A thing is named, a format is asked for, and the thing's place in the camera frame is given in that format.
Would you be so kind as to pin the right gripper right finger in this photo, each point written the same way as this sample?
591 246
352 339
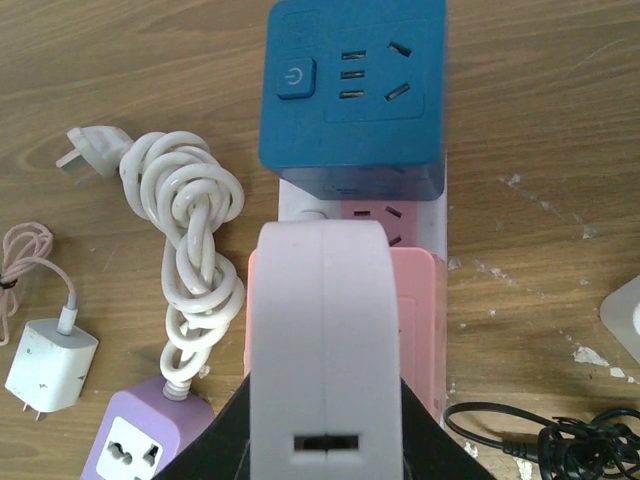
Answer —
429 453

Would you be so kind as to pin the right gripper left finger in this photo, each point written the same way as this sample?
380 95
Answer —
222 451

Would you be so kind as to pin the small white adapter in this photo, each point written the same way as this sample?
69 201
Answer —
325 457

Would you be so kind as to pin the pink cube socket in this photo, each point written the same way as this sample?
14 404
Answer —
332 337

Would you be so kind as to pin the black charger with cable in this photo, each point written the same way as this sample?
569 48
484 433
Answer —
565 448

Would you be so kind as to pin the small white usb charger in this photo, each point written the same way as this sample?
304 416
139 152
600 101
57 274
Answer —
49 369

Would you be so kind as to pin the blue cube socket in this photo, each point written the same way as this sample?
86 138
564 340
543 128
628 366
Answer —
353 101

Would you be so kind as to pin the purple power strip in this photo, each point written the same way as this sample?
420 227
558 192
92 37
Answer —
142 431

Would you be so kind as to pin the white power strip green ports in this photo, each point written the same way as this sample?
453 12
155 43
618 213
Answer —
619 312

